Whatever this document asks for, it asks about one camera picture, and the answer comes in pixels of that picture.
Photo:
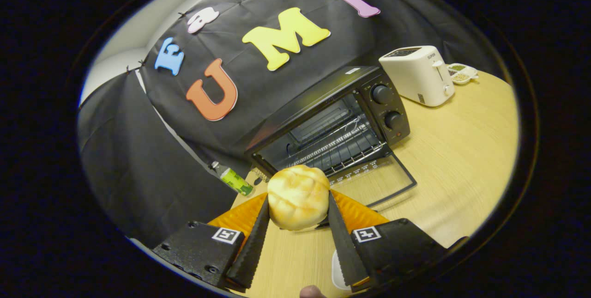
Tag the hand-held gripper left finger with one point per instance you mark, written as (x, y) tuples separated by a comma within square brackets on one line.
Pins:
[(251, 252)]

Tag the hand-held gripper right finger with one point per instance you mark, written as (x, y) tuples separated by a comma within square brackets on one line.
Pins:
[(341, 247)]

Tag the round golden bread bun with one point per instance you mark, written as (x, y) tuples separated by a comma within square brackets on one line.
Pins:
[(298, 196)]

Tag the black toaster oven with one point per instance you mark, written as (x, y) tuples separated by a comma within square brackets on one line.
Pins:
[(318, 94)]

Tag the white pop-up toaster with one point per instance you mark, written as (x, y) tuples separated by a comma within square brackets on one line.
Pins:
[(418, 76)]

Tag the white rectangular plate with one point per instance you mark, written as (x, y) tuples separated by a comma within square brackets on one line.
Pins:
[(336, 270)]

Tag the green label plastic bottle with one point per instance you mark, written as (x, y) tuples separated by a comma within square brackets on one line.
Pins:
[(235, 181)]

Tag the white divided condiment dish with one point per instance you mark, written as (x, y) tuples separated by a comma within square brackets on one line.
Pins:
[(461, 75)]

